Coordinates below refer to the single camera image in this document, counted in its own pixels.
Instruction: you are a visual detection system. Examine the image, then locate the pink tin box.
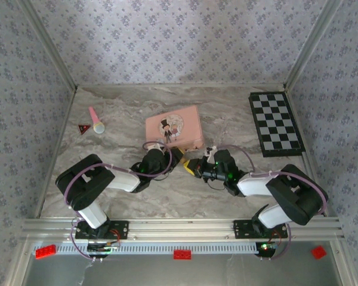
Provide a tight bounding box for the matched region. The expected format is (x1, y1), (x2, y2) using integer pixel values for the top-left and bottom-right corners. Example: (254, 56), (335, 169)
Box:
(145, 104), (205, 151)

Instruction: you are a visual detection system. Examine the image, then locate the black grey chessboard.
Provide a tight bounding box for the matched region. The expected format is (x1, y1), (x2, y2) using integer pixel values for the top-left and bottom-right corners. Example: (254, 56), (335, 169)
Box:
(248, 91), (305, 158)

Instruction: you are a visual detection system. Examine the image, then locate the pink toy microphone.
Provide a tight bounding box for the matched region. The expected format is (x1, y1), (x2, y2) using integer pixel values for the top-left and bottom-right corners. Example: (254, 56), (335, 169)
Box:
(88, 106), (106, 134)

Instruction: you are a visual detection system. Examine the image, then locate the red toy brick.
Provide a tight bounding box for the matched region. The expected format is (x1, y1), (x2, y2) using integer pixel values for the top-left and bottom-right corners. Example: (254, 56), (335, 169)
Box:
(173, 249), (193, 260)
(35, 244), (57, 260)
(310, 245), (328, 260)

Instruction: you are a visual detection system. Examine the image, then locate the right controller circuit board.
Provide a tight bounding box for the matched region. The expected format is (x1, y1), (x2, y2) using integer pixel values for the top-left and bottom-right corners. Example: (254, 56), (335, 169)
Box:
(255, 241), (280, 257)

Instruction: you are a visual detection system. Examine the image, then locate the controller circuit board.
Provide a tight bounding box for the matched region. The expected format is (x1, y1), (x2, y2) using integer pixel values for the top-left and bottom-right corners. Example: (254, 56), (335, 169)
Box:
(87, 241), (122, 254)
(255, 241), (280, 257)

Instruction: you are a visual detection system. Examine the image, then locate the left controller circuit board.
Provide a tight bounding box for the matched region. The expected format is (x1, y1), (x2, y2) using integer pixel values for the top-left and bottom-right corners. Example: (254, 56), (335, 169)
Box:
(87, 241), (122, 254)

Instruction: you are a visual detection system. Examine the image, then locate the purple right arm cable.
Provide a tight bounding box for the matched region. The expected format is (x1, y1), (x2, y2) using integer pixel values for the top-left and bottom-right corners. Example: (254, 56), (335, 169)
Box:
(216, 144), (329, 262)

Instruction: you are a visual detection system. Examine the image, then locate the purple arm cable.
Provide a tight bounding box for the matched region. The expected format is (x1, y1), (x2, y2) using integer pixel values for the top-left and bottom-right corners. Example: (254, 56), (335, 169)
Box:
(64, 142), (172, 263)
(216, 144), (329, 262)

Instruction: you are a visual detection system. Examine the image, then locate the aluminium mounting rail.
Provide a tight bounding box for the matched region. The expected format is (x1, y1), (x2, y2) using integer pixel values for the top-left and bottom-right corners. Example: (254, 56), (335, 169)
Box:
(22, 218), (345, 241)

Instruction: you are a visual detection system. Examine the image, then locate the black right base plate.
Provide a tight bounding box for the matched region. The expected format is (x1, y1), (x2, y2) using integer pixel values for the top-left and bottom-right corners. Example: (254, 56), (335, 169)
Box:
(233, 219), (289, 239)

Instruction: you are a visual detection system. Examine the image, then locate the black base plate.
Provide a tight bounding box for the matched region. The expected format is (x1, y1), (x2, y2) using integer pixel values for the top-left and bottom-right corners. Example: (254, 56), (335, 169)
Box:
(233, 219), (289, 239)
(74, 219), (129, 241)

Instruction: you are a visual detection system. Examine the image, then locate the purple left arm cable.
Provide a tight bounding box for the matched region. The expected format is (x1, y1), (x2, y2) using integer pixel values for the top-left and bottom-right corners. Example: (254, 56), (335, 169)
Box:
(64, 142), (172, 263)

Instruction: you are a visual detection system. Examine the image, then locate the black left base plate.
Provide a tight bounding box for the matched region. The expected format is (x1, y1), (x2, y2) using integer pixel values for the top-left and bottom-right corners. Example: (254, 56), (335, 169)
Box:
(74, 219), (129, 241)

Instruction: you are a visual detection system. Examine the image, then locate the red wire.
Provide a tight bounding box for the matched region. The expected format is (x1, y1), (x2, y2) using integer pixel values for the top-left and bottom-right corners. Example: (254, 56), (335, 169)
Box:
(270, 229), (287, 244)
(109, 228), (122, 244)

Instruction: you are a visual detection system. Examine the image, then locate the grey slotted cable duct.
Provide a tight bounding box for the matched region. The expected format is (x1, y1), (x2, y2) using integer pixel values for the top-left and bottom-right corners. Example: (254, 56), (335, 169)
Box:
(32, 241), (259, 256)

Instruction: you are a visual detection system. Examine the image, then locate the aluminium side rail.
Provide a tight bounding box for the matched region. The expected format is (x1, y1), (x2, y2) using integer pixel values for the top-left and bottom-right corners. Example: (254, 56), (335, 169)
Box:
(283, 85), (331, 218)
(34, 86), (78, 218)

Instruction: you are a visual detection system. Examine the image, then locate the aluminium frame post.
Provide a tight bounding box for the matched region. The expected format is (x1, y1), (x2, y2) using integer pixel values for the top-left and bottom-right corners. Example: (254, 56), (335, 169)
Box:
(285, 0), (344, 89)

